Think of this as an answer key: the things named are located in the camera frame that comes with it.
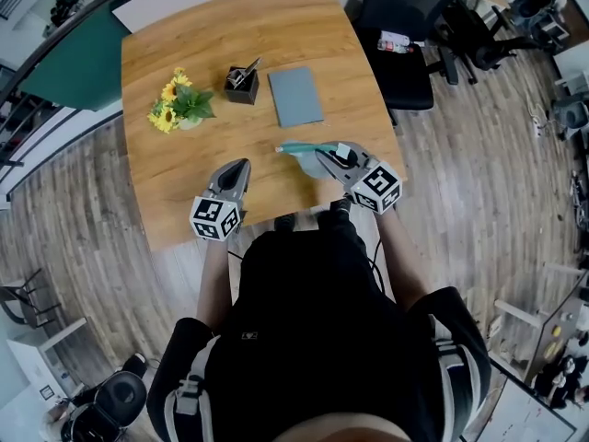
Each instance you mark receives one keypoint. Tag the green partition panel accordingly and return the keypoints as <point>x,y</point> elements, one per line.
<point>78,62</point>

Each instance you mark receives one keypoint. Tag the metal binder clip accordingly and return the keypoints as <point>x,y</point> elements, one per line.
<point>239,77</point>

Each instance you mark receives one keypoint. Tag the person's right black shoe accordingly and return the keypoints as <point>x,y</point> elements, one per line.
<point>341,205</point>

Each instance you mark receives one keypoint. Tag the person's left forearm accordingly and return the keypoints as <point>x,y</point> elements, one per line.
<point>214,283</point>

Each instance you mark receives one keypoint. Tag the person's left black shoe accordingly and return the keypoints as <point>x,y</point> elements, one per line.
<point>284,223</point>

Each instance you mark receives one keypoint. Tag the white power strip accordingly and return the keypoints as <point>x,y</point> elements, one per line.
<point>539,127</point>

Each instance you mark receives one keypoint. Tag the person's right forearm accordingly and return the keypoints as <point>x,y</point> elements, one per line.
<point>402,265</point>

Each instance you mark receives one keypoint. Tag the potted artificial sunflower plant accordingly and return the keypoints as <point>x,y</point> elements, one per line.
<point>188,101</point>

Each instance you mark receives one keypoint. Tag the person's head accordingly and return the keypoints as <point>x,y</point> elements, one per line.
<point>345,433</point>

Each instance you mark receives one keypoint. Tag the clear plastic bottle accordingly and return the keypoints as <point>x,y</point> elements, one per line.
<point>393,48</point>

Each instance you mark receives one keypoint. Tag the white packet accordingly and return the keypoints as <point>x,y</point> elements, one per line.
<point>395,37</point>

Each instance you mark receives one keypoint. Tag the white side table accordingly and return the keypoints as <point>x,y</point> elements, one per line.
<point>27,352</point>

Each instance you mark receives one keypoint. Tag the person's black shoe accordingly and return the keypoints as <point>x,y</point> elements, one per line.
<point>341,205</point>
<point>284,223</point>

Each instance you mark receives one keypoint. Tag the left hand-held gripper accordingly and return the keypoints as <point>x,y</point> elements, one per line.
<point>211,214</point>

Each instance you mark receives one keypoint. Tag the dark metal-frame chair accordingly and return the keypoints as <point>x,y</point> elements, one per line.
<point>11,304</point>

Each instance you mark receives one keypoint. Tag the black metal railing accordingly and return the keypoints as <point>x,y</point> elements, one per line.
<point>9,163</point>

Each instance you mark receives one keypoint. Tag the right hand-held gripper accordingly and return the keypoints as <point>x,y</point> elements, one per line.
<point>377,189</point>

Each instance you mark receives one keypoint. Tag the white black-framed board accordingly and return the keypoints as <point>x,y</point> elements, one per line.
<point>529,412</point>

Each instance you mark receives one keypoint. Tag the person's black clothing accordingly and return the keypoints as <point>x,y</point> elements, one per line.
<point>313,339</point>

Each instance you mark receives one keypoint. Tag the white desk frame bar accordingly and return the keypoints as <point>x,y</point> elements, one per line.
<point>519,313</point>

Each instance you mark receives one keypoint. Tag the grey notebook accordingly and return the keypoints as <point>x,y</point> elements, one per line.
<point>294,97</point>

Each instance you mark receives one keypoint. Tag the black office chair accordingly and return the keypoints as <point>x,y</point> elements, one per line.
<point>405,81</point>
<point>483,49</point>

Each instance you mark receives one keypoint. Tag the black square pen holder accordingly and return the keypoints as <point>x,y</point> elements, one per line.
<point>241,92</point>

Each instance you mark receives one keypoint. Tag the light teal pencil pouch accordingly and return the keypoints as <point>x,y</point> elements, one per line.
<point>313,166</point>

